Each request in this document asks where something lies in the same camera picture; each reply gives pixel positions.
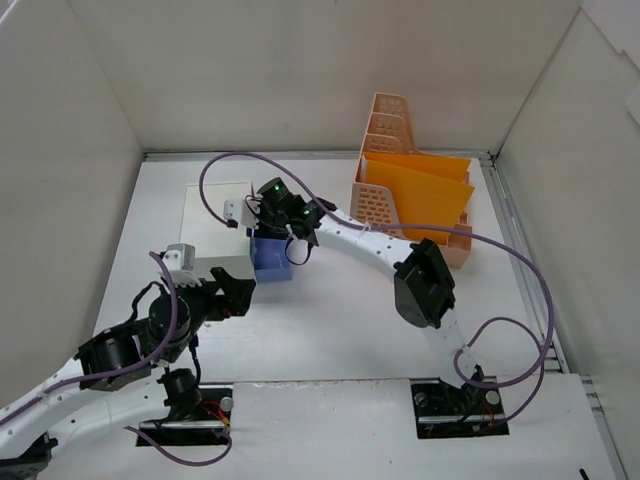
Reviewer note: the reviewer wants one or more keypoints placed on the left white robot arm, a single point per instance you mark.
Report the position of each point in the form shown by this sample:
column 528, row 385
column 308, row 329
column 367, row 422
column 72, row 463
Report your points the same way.
column 122, row 375

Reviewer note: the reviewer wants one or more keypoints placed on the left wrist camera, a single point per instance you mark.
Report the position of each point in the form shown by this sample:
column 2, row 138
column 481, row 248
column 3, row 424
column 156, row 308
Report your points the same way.
column 179, row 259

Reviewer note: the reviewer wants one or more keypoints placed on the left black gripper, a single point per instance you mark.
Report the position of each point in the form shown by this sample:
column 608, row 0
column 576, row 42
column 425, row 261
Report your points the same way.
column 220, row 297

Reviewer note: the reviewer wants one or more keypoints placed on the orange folder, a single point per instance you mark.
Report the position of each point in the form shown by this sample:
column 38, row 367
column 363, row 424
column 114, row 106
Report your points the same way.
column 426, row 190

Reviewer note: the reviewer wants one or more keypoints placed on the pink desk organizer rack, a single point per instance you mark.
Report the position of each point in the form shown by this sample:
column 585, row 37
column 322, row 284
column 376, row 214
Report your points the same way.
column 389, row 131

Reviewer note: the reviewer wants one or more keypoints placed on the purple drawer with knob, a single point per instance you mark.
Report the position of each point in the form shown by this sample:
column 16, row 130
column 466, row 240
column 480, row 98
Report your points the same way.
column 269, row 260

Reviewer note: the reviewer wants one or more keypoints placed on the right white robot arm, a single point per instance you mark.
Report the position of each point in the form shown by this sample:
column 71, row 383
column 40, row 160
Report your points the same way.
column 423, row 284

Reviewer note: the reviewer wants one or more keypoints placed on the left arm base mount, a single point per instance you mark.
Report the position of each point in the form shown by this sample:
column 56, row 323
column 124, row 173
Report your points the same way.
column 202, row 425

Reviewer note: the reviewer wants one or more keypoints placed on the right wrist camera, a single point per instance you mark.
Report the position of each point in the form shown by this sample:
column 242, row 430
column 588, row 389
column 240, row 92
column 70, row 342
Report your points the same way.
column 242, row 213

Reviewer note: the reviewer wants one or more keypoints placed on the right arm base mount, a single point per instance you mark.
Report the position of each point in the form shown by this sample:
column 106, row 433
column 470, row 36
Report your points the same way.
column 444, row 412

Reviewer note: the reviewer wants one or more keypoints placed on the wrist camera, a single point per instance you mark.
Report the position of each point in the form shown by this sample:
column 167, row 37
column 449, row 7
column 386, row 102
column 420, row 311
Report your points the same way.
column 242, row 213
column 179, row 259

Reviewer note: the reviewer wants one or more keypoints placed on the white mini drawer cabinet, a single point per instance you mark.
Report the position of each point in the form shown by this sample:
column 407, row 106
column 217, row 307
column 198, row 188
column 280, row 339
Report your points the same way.
column 215, row 244

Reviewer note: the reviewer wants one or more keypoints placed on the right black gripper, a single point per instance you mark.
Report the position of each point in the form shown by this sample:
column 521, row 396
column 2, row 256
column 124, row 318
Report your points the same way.
column 270, row 226

